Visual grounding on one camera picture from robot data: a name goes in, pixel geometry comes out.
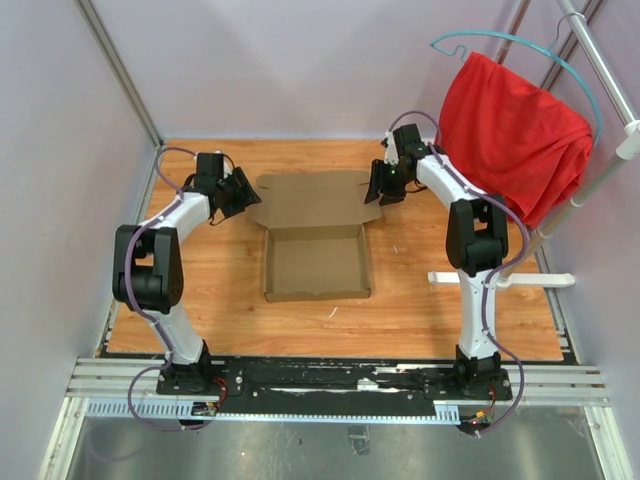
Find teal clothes hanger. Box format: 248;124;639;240
429;29;603;145

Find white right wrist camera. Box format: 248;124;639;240
383;131;399;166

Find white metal clothes rack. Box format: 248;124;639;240
405;0;640;289

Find red cloth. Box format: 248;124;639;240
437;52;594;228

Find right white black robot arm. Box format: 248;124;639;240
364;124;512;400

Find brown cardboard box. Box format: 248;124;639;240
250;170;382;303

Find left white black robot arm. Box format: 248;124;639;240
112;147;261;396

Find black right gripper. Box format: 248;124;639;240
364;160;413;208

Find grey slotted cable duct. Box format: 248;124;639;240
85;398;218;420

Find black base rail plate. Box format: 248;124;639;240
156;356;513;416

